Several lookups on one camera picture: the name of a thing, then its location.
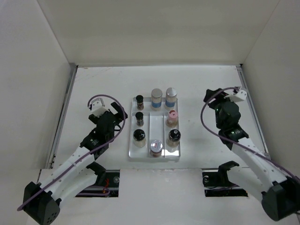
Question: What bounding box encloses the black knob cap grinder bottle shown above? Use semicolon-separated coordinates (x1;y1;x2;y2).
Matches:
133;129;146;148

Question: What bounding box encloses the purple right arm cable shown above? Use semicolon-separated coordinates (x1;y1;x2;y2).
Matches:
200;86;300;183

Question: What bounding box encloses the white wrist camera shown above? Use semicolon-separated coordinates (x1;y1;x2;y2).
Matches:
89;97;108;117
225;87;248;103

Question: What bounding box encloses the aluminium table edge rail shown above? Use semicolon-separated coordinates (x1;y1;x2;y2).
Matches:
45;63;78;169

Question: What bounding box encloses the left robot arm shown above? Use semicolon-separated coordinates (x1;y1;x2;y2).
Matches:
19;102;128;225

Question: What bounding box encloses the small black cap spice bottle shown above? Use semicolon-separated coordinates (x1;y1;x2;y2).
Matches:
135;95;144;110

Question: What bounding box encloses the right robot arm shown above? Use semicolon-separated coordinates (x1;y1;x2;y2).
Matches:
202;87;300;221

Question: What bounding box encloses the blue label sago jar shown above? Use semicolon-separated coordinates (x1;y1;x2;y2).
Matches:
165;87;177;110

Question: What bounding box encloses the white plastic organizer tray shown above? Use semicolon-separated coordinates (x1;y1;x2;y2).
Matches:
128;97;180;162

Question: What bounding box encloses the pink cap seasoning bottle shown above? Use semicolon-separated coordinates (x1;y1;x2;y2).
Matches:
166;110;178;128

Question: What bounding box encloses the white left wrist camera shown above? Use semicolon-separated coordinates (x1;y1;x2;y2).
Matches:
89;97;108;117

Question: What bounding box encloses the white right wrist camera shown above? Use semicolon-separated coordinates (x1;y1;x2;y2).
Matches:
225;87;248;103

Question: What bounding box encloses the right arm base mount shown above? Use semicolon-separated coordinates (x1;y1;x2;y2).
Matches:
202;161;248;197

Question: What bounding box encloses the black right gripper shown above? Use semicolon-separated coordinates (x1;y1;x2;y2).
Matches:
203;89;238;129

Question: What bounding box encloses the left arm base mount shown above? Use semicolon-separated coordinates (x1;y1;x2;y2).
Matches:
76;162;120;198

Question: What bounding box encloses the white lid orange label jar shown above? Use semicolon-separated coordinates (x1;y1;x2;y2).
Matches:
150;140;163;157

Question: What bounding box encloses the silver lid beige jar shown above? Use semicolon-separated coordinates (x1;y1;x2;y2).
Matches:
151;88;163;111

